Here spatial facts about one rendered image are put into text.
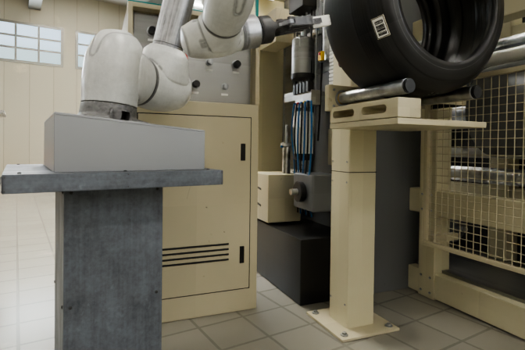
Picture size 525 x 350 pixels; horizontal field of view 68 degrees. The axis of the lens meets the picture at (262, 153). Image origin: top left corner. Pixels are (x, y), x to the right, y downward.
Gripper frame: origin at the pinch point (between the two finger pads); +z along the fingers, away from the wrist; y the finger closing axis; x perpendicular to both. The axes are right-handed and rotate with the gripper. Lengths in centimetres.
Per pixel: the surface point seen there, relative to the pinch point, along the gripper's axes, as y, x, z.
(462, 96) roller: -7, 32, 44
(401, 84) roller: -10.0, 23.4, 16.9
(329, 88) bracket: 23.6, 19.5, 14.3
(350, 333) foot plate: 22, 111, 0
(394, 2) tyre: -12.1, 0.4, 17.8
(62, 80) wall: 752, -117, -97
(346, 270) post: 27, 90, 7
